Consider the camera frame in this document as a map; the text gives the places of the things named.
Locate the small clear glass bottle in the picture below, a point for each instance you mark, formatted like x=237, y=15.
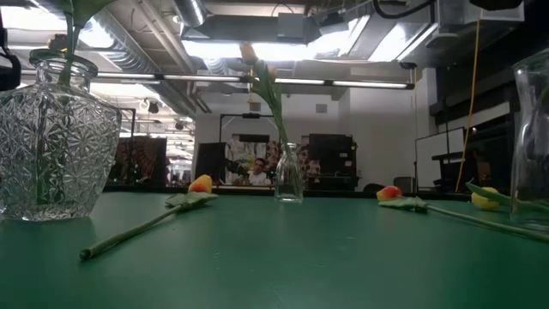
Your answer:
x=288, y=184

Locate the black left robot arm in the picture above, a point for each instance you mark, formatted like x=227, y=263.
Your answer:
x=7, y=79

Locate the dark patterned tapestry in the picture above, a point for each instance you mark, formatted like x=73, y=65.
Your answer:
x=141, y=159

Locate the whiteboard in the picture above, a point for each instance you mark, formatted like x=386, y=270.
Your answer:
x=433, y=163

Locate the grey bin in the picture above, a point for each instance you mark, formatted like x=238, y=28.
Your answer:
x=403, y=184

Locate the grey ceiling box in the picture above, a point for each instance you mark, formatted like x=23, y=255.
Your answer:
x=291, y=26

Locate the round silver duct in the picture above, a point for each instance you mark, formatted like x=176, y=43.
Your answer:
x=191, y=10

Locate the black cabinet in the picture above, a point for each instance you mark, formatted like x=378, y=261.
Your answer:
x=332, y=148

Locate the white artificial tulip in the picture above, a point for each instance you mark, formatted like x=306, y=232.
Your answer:
x=248, y=53
x=263, y=88
x=271, y=71

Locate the red patterned cloth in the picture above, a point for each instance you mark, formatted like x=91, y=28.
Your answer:
x=311, y=167

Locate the black panel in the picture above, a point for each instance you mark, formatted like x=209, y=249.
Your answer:
x=210, y=161

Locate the large corrugated silver duct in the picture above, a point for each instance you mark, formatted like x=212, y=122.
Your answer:
x=141, y=58

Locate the black frame stand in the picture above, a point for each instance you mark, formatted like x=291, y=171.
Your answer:
x=251, y=115

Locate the long tube light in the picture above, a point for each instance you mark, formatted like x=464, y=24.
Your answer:
x=364, y=84
x=201, y=78

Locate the person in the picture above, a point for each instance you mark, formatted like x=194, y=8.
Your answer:
x=258, y=178

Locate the green table mat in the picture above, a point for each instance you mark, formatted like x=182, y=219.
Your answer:
x=274, y=266

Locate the cut-glass patterned vase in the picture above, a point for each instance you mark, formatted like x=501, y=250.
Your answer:
x=56, y=150

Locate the smooth clear glass carafe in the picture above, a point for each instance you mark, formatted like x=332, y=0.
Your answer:
x=529, y=163

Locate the black ceiling spotlight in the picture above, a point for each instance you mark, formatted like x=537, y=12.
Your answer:
x=153, y=107
x=179, y=125

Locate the grey wall vent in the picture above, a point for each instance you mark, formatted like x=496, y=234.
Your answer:
x=321, y=108

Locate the pale patterned tapestry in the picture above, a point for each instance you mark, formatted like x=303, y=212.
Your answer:
x=240, y=150

